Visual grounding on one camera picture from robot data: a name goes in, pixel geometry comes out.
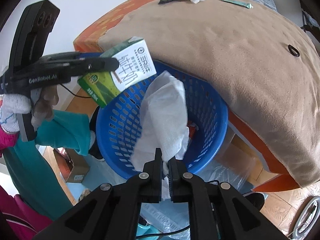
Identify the white plastic bag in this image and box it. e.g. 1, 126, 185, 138
130, 71, 189, 200

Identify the green milk carton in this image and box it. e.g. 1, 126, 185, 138
78, 36, 157, 108

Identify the black rubber ring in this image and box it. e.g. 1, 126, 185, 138
287, 44, 301, 58

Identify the teal ointment tube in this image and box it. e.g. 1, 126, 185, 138
220, 0, 253, 9

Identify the left gloved hand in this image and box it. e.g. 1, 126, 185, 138
1, 85, 59, 134

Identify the blue plastic laundry basket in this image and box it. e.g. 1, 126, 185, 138
96, 61, 228, 179

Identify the small cardboard box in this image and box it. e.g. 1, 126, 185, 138
53, 147, 89, 183

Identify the orange floral bed sheet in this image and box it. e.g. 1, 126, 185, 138
73, 0, 299, 192

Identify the white round floor device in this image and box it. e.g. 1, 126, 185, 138
290, 196, 319, 239

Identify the beige towel blanket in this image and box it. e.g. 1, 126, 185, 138
98, 0, 319, 187

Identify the black folding chair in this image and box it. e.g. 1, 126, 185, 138
301, 10, 320, 41

